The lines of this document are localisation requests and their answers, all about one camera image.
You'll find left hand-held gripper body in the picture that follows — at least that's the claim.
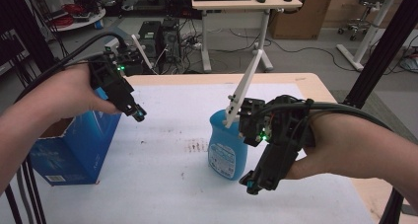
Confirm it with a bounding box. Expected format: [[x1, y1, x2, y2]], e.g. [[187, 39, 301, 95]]
[[87, 34, 155, 112]]

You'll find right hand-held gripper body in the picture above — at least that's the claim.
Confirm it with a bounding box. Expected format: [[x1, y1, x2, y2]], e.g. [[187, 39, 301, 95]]
[[224, 48, 317, 189]]

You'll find blue detergent bottle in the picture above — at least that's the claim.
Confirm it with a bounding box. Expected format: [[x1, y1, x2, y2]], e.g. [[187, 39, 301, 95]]
[[207, 109, 249, 182]]

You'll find blue cardboard box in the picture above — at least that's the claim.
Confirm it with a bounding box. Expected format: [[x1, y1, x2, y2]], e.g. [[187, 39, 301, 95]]
[[28, 87, 123, 187]]

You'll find person's left hand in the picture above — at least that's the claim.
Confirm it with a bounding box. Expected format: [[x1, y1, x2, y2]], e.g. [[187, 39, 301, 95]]
[[42, 63, 122, 123]]

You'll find person's right hand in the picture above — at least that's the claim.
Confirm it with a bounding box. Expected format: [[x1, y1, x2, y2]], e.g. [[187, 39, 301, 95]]
[[285, 112, 367, 181]]

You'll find small white box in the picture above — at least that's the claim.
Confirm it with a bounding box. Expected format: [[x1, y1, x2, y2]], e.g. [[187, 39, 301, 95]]
[[104, 38, 120, 52]]

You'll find black computer tower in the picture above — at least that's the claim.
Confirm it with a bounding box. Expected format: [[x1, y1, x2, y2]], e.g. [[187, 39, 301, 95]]
[[137, 20, 163, 59]]

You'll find round white table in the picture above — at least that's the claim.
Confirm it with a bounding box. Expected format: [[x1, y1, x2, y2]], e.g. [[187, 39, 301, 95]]
[[48, 8, 107, 33]]

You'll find grey computer tower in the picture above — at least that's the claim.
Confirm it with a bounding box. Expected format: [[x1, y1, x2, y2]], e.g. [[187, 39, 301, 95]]
[[161, 18, 182, 66]]

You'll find white foam mat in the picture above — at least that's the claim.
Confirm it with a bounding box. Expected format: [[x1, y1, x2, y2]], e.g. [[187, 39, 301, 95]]
[[0, 82, 377, 224]]

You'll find black equipment cabinet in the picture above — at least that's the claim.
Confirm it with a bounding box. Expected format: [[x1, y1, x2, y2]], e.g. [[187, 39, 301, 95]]
[[166, 0, 202, 21]]

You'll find grey floor mat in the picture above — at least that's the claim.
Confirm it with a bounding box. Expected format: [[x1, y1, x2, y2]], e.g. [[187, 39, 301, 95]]
[[328, 89, 418, 143]]

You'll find large brown cardboard box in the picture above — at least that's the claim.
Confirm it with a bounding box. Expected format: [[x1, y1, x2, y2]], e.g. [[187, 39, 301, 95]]
[[269, 0, 338, 40]]

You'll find white desk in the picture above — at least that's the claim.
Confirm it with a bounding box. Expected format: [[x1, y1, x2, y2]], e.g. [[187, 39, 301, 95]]
[[191, 0, 304, 74]]

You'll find black round stool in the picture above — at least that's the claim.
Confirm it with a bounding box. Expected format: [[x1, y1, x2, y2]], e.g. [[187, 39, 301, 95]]
[[338, 0, 387, 41]]

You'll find thick black gripper cable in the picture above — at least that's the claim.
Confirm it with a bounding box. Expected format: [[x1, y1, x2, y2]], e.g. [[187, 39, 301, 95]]
[[4, 31, 129, 224]]

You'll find red cable coil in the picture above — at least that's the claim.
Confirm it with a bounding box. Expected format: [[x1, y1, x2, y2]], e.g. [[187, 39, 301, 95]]
[[51, 3, 84, 29]]

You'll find black floor cable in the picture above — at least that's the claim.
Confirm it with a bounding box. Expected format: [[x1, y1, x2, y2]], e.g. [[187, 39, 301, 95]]
[[271, 38, 350, 72]]

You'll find black frame post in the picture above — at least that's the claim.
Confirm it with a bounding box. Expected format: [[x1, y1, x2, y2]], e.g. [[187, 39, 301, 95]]
[[0, 0, 57, 74], [343, 0, 418, 110]]

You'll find white desk leg frame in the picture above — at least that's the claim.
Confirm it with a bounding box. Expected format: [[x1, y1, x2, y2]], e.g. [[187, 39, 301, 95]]
[[335, 0, 410, 72]]

